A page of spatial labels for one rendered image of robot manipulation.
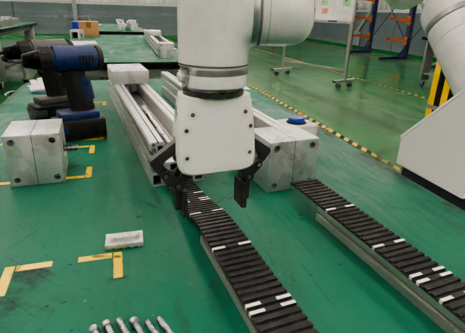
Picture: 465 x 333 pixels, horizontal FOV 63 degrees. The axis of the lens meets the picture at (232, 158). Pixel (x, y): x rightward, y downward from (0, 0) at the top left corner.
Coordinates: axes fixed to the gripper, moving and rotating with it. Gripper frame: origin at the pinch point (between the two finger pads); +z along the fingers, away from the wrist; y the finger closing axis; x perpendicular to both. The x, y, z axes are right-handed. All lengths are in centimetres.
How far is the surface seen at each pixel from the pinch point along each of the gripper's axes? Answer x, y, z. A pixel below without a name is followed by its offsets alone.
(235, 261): -10.6, -0.7, 2.5
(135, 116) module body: 37.5, -4.5, -2.5
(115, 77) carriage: 76, -4, -5
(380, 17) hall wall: 919, 851, -19
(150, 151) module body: 22.3, -4.3, 0.1
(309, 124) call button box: 28.6, 34.0, -0.1
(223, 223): -2.3, 0.9, 2.4
